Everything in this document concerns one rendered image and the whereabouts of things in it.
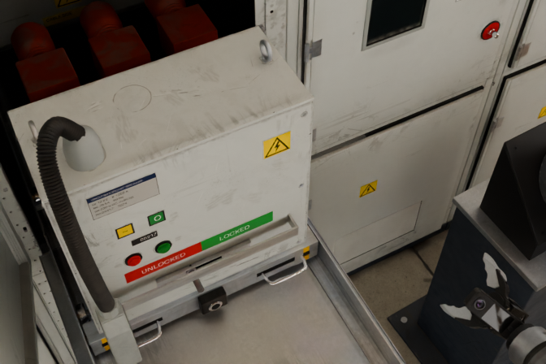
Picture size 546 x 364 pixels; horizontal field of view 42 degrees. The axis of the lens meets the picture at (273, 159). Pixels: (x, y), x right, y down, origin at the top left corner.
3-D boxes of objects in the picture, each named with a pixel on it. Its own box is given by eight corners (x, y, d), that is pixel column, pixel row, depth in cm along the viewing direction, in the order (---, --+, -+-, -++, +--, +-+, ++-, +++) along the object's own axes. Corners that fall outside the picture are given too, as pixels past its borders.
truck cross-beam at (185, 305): (317, 254, 167) (318, 240, 163) (95, 356, 152) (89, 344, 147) (306, 239, 170) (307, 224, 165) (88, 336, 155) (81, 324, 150)
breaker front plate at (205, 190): (306, 249, 163) (315, 104, 126) (103, 340, 149) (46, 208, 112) (304, 244, 164) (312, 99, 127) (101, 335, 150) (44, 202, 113)
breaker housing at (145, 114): (307, 244, 164) (316, 97, 126) (99, 337, 150) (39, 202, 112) (215, 101, 192) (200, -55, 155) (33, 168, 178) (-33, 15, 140)
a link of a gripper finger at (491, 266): (496, 260, 157) (500, 300, 152) (481, 251, 154) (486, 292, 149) (509, 256, 155) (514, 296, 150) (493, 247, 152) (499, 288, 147)
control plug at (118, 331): (143, 361, 142) (129, 321, 128) (120, 372, 140) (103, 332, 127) (129, 328, 146) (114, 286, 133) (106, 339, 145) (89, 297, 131)
